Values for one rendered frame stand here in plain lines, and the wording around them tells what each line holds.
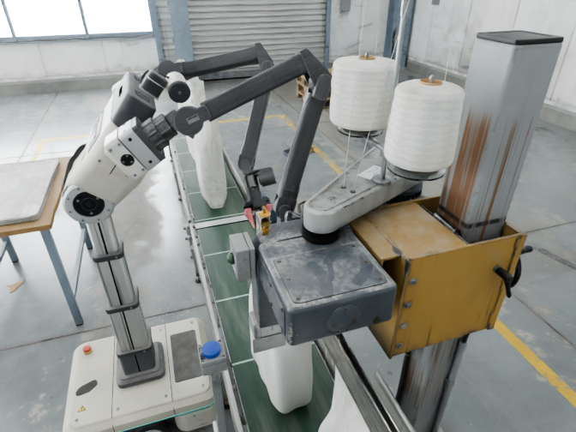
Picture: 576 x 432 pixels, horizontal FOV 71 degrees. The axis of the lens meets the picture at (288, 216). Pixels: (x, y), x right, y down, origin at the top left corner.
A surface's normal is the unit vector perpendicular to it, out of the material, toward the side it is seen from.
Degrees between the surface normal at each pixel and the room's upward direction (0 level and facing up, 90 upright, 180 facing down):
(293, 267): 0
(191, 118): 76
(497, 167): 90
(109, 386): 0
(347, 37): 90
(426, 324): 90
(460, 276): 90
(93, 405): 0
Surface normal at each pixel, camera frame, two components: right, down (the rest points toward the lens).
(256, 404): 0.00, -0.85
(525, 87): 0.32, 0.49
